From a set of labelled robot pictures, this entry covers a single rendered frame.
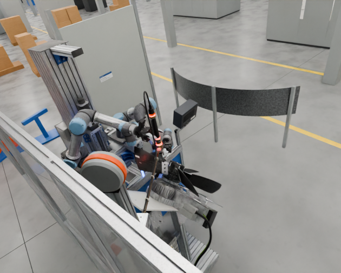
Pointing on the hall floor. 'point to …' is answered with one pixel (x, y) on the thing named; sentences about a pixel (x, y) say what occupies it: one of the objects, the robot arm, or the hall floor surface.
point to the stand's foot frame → (209, 259)
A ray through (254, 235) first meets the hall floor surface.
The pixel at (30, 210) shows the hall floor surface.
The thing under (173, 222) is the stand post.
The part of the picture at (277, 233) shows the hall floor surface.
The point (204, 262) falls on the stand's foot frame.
